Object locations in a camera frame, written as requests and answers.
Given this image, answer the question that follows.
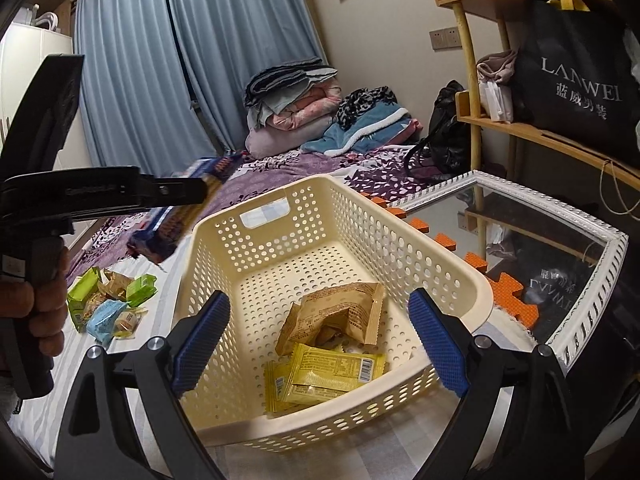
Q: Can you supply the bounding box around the leopard print cloth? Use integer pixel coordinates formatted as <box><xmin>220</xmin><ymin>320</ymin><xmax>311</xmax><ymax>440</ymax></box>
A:
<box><xmin>334</xmin><ymin>86</ymin><xmax>401</xmax><ymax>131</ymax></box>

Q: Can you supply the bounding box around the white plastic bag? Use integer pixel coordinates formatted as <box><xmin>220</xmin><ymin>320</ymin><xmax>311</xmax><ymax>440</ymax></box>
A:
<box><xmin>477</xmin><ymin>80</ymin><xmax>515</xmax><ymax>123</ymax></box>

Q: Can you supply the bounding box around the purple floral bedsheet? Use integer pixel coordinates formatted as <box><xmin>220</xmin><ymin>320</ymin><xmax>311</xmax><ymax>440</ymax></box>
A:
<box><xmin>65</xmin><ymin>147</ymin><xmax>476</xmax><ymax>281</ymax></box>

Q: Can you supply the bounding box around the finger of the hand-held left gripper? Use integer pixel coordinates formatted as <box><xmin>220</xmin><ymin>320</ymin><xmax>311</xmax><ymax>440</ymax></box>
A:
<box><xmin>139</xmin><ymin>175</ymin><xmax>209</xmax><ymax>210</ymax></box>

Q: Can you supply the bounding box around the pink floral quilt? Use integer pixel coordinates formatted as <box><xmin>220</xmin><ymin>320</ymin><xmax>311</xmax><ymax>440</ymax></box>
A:
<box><xmin>267</xmin><ymin>85</ymin><xmax>346</xmax><ymax>133</ymax></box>

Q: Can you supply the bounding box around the small brown snack packet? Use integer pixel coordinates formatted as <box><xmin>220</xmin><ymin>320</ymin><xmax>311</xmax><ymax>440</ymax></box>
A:
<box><xmin>97</xmin><ymin>270</ymin><xmax>136</xmax><ymax>303</ymax></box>

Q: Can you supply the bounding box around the white wardrobe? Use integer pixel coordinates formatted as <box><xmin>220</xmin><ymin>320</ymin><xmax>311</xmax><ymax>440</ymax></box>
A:
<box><xmin>0</xmin><ymin>22</ymin><xmax>88</xmax><ymax>171</ymax></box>

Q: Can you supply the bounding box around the cream perforated plastic basket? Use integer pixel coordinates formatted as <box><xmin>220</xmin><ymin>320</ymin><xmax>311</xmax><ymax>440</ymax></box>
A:
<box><xmin>171</xmin><ymin>174</ymin><xmax>495</xmax><ymax>453</ymax></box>

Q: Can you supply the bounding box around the orange foam floor mat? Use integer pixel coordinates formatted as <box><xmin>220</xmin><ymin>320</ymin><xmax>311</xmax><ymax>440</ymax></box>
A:
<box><xmin>360</xmin><ymin>191</ymin><xmax>526</xmax><ymax>331</ymax></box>

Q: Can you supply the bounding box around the striped blanket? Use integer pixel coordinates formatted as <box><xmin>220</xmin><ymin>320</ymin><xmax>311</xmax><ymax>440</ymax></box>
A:
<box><xmin>0</xmin><ymin>260</ymin><xmax>506</xmax><ymax>480</ymax></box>

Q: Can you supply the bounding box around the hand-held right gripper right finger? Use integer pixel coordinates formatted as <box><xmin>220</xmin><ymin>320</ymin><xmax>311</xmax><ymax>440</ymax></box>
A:
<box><xmin>407</xmin><ymin>289</ymin><xmax>576</xmax><ymax>480</ymax></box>

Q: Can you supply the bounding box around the clear pastry snack packet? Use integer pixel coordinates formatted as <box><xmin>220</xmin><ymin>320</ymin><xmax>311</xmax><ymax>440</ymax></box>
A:
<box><xmin>112</xmin><ymin>307</ymin><xmax>148</xmax><ymax>338</ymax></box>

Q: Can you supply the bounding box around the clear cracker packet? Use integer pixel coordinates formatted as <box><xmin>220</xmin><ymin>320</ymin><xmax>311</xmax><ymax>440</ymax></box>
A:
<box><xmin>82</xmin><ymin>292</ymin><xmax>113</xmax><ymax>323</ymax></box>

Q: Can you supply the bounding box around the pink cloth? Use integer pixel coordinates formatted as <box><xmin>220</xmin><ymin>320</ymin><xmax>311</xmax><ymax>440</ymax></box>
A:
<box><xmin>476</xmin><ymin>49</ymin><xmax>518</xmax><ymax>86</ymax></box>

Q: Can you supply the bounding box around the mauve folded quilt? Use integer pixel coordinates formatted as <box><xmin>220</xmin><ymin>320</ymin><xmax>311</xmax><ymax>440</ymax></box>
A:
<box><xmin>246</xmin><ymin>115</ymin><xmax>333</xmax><ymax>161</ymax></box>

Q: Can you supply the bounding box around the dark blue snack packet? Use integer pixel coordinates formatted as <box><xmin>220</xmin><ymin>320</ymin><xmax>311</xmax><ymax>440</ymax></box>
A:
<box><xmin>126</xmin><ymin>156</ymin><xmax>243</xmax><ymax>266</ymax></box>

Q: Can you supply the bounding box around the pile of folded blankets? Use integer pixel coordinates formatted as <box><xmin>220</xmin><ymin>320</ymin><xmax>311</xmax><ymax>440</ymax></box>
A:
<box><xmin>243</xmin><ymin>56</ymin><xmax>341</xmax><ymax>128</ymax></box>

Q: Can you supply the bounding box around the light blue snack packet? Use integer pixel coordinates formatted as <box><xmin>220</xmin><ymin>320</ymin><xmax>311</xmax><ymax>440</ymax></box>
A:
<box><xmin>86</xmin><ymin>300</ymin><xmax>128</xmax><ymax>348</ymax></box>

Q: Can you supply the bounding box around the long green snack packet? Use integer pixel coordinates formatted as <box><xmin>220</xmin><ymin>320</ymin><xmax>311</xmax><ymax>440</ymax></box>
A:
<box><xmin>66</xmin><ymin>266</ymin><xmax>103</xmax><ymax>332</ymax></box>

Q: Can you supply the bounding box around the yellow snack packet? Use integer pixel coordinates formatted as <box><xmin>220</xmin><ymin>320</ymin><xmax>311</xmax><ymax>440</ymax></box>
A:
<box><xmin>282</xmin><ymin>342</ymin><xmax>386</xmax><ymax>406</ymax></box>
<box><xmin>264</xmin><ymin>360</ymin><xmax>301</xmax><ymax>413</ymax></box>

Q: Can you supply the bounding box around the large brown red snack bag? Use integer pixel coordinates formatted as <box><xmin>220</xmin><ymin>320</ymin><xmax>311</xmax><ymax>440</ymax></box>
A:
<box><xmin>275</xmin><ymin>282</ymin><xmax>386</xmax><ymax>356</ymax></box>

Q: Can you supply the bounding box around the black tote bag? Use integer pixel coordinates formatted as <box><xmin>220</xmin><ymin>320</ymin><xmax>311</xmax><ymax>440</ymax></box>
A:
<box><xmin>510</xmin><ymin>0</ymin><xmax>640</xmax><ymax>133</ymax></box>

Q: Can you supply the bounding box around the black handbag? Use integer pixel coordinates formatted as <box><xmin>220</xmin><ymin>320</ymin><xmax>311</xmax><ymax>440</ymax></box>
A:
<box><xmin>405</xmin><ymin>80</ymin><xmax>473</xmax><ymax>181</ymax></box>

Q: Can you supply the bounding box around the blue grey curtain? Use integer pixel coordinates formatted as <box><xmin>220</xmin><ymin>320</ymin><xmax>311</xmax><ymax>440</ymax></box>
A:
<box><xmin>72</xmin><ymin>0</ymin><xmax>346</xmax><ymax>171</ymax></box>

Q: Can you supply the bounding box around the white framed mirror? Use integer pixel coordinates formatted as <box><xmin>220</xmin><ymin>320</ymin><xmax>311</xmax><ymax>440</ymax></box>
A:
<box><xmin>387</xmin><ymin>170</ymin><xmax>628</xmax><ymax>376</ymax></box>

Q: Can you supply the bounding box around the bamboo shelf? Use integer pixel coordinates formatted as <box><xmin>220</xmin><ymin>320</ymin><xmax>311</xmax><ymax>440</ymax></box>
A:
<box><xmin>432</xmin><ymin>0</ymin><xmax>640</xmax><ymax>281</ymax></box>

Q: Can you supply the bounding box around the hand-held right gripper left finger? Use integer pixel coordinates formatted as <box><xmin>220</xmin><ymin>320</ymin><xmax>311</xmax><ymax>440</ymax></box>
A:
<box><xmin>55</xmin><ymin>290</ymin><xmax>232</xmax><ymax>480</ymax></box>

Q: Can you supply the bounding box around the person's left hand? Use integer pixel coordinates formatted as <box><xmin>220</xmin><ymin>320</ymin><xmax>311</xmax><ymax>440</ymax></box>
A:
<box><xmin>27</xmin><ymin>247</ymin><xmax>71</xmax><ymax>361</ymax></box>

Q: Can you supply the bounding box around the small green snack packet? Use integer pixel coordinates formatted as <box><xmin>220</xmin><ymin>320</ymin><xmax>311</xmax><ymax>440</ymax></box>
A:
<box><xmin>125</xmin><ymin>273</ymin><xmax>158</xmax><ymax>307</ymax></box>

